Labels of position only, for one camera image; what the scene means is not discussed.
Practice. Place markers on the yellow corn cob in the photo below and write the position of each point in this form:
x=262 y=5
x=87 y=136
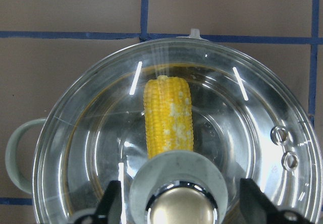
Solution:
x=168 y=115

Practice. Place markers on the glass pot lid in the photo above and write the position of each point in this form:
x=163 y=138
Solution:
x=176 y=133

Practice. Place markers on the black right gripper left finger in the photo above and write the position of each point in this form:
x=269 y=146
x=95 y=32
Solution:
x=109 y=209

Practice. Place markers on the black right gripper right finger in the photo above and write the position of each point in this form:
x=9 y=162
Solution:
x=280 y=200

